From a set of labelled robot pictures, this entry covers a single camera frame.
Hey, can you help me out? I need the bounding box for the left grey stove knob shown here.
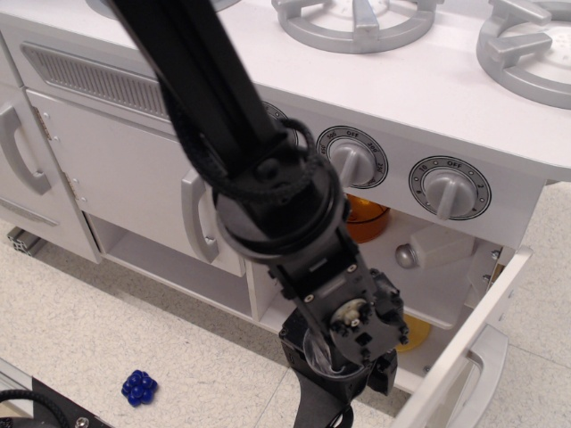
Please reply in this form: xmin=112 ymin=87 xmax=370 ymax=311
xmin=262 ymin=101 xmax=288 ymax=122

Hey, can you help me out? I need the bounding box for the grey stove knob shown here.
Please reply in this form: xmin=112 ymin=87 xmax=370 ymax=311
xmin=409 ymin=156 xmax=492 ymax=221
xmin=262 ymin=101 xmax=288 ymax=122
xmin=317 ymin=126 xmax=388 ymax=189

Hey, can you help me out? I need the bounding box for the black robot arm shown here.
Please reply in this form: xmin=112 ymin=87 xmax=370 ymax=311
xmin=111 ymin=1 xmax=409 ymax=427

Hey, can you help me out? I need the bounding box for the yellow toy plate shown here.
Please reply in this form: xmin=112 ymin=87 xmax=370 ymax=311
xmin=396 ymin=314 xmax=432 ymax=352

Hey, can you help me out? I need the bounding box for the silver left door handle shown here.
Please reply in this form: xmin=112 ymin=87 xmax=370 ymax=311
xmin=1 ymin=105 xmax=51 ymax=196

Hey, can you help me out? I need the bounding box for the silver vent grille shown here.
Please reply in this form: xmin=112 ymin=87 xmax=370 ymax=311
xmin=21 ymin=43 xmax=169 ymax=119

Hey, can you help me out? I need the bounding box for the white toy oven door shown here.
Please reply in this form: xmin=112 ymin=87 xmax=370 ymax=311
xmin=392 ymin=246 xmax=533 ymax=427

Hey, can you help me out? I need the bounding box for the white toy kitchen unit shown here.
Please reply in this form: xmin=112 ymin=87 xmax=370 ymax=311
xmin=1 ymin=1 xmax=570 ymax=427

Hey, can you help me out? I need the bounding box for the right grey stove knob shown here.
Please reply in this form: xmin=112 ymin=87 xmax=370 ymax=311
xmin=409 ymin=156 xmax=492 ymax=221

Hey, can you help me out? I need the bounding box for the middle grey stove knob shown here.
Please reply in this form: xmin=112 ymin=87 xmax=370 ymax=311
xmin=317 ymin=126 xmax=388 ymax=189

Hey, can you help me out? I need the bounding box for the black base cable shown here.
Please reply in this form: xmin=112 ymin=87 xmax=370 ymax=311
xmin=0 ymin=386 xmax=68 ymax=428

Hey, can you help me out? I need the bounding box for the orange transparent toy cup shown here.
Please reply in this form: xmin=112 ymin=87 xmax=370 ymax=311
xmin=346 ymin=193 xmax=390 ymax=243

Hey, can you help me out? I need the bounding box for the aluminium frame rail left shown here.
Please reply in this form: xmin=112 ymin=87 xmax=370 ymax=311
xmin=7 ymin=227 xmax=46 ymax=257

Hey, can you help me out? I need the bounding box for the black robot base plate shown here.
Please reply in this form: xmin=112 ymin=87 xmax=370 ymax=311
xmin=26 ymin=376 xmax=115 ymax=428

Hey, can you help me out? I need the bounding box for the white toy salt shaker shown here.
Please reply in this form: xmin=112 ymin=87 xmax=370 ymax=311
xmin=394 ymin=225 xmax=476 ymax=269

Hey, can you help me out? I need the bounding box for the white cabinet door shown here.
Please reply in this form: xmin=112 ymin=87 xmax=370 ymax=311
xmin=27 ymin=91 xmax=244 ymax=276
xmin=1 ymin=84 xmax=101 ymax=263

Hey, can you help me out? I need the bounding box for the middle silver stove burner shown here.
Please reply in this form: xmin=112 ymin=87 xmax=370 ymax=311
xmin=272 ymin=0 xmax=440 ymax=54

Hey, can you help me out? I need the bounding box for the silver cabinet door handle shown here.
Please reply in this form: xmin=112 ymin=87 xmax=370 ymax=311
xmin=180 ymin=169 xmax=219 ymax=263

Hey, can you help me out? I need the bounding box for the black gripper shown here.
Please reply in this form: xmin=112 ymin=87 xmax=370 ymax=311
xmin=292 ymin=350 xmax=398 ymax=427

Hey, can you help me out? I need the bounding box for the white left cabinet door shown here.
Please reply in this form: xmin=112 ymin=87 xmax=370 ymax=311
xmin=1 ymin=84 xmax=101 ymax=263

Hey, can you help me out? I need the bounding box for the blue toy grape bunch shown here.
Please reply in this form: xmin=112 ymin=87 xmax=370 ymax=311
xmin=121 ymin=369 xmax=159 ymax=407

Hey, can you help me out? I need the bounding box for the silver oven door handle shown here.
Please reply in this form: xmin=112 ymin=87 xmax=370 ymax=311
xmin=445 ymin=325 xmax=509 ymax=428

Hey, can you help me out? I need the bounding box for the right silver stove burner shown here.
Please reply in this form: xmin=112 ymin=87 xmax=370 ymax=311
xmin=476 ymin=1 xmax=570 ymax=110

